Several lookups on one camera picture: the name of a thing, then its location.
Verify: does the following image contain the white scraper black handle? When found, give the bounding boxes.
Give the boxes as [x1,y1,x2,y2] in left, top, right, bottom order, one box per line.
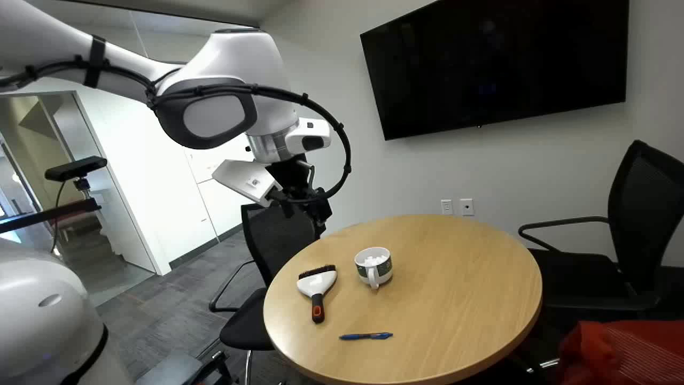
[297,265,339,323]

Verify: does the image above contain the white patterned mug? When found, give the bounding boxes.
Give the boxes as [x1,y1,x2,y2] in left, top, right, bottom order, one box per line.
[355,250,394,289]

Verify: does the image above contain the round wooden table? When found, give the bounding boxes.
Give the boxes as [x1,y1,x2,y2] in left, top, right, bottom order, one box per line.
[264,213,544,385]

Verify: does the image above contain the black office chair left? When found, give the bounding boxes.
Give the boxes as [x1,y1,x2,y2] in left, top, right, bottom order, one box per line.
[209,203,321,385]

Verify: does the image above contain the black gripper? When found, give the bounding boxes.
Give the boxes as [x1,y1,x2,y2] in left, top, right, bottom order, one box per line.
[268,156,331,222]

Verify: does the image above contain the black office chair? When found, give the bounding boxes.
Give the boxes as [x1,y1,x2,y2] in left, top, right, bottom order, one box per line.
[517,138,684,313]
[209,203,321,385]

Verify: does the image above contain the black camera on stand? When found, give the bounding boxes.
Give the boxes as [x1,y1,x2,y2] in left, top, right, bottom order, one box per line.
[45,156,108,181]

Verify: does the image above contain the black wall television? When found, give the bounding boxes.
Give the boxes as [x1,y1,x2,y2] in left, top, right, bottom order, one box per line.
[361,0,631,138]

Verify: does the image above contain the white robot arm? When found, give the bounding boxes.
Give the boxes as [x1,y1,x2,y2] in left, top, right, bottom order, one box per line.
[0,0,337,385]

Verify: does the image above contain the red bag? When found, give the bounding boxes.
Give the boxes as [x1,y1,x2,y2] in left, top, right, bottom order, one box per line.
[557,321,684,385]

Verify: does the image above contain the white paper pieces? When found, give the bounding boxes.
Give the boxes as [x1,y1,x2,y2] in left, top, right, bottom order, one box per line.
[358,246,389,264]

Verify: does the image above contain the white wall outlet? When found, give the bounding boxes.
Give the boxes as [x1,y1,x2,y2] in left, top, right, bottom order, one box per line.
[457,196,474,215]

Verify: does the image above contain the blue pen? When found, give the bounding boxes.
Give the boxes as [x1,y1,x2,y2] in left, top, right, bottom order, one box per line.
[339,331,394,342]

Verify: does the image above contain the black office chair right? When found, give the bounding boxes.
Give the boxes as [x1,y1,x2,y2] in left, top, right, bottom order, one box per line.
[517,138,684,313]

